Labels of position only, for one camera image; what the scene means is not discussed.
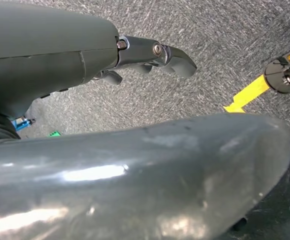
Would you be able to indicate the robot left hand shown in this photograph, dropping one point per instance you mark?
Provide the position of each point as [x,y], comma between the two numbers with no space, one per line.
[47,49]

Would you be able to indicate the blue metal shelf rack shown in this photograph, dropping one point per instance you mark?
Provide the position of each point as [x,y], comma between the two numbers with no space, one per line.
[22,124]

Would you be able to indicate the green plastic crate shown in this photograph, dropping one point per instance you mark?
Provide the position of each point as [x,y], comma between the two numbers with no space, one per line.
[54,134]

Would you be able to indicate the grey robot body shell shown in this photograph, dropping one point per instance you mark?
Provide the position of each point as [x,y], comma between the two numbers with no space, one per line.
[134,182]

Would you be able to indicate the yellow floor tape square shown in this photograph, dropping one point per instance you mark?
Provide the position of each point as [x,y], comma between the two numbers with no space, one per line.
[248,94]

